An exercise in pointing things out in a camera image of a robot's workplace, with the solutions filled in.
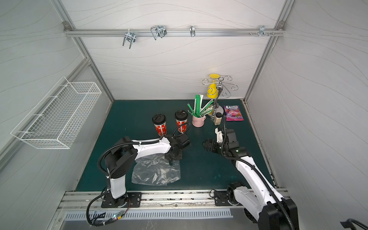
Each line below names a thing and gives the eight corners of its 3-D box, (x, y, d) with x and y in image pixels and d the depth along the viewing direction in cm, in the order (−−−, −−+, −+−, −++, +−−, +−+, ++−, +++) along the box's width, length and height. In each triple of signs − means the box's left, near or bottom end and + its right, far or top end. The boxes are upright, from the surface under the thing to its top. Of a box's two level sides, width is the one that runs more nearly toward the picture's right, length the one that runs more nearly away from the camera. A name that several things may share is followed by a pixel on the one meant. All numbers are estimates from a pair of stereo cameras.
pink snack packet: (226, 121, 110) (227, 118, 107) (223, 108, 119) (224, 105, 116) (242, 121, 110) (243, 118, 107) (237, 108, 119) (239, 105, 116)
